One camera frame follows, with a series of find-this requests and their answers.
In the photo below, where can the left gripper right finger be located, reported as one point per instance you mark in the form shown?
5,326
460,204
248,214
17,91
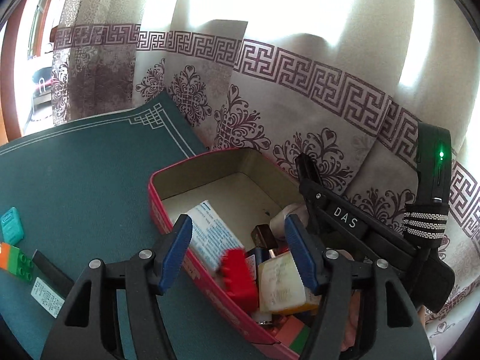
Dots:
388,326

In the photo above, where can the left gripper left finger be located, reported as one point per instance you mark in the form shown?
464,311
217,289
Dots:
87,326

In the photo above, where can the light blue printed box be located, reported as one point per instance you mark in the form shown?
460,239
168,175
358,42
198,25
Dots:
46,297

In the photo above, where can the yellow white medicine box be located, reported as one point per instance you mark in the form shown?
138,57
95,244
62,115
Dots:
211,236

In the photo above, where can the red long toy brick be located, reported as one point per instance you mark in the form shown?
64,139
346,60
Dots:
238,282

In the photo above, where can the gold black lipstick tube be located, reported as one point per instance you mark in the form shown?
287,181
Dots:
262,237

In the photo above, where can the pink green toy brick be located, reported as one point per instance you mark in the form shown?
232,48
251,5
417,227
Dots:
292,333

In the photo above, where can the dark blue lotion bottle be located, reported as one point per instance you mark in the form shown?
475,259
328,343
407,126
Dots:
255,257

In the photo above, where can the person's right hand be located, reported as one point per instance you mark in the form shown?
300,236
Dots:
351,323

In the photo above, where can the black cylindrical tube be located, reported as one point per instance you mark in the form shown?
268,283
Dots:
52,272

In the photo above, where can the orange green toy brick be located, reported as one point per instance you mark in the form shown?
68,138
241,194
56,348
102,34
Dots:
14,261

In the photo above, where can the teal dental floss box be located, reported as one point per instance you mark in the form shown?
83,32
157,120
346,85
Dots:
11,227

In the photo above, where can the teal table mat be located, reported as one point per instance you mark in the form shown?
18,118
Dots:
81,193

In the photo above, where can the red pink tin box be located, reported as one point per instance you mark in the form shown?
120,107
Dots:
245,189

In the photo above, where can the patterned curtain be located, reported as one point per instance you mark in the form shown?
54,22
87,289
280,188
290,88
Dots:
346,81

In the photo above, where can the black wok on stand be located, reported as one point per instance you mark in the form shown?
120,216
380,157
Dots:
42,80

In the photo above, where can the wooden door frame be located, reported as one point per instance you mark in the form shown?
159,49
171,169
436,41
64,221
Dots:
16,69

